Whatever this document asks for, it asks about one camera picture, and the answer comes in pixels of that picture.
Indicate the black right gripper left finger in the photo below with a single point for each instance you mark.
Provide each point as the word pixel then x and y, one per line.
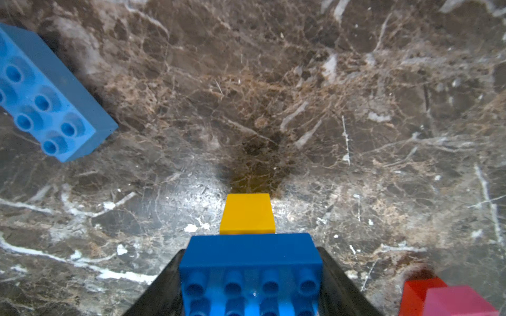
pixel 164 295

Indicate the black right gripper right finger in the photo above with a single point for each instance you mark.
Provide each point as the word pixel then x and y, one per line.
pixel 338 294

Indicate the red long lego brick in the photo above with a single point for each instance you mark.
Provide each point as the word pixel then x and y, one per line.
pixel 414 295

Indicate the dark blue long lego brick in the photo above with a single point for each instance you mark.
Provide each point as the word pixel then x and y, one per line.
pixel 251 274

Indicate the pink square lego brick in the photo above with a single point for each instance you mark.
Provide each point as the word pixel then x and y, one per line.
pixel 456 301

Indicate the yellow square lego brick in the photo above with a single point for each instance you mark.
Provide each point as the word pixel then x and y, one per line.
pixel 247 214

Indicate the light blue long lego brick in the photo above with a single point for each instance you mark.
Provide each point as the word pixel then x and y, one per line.
pixel 46 100

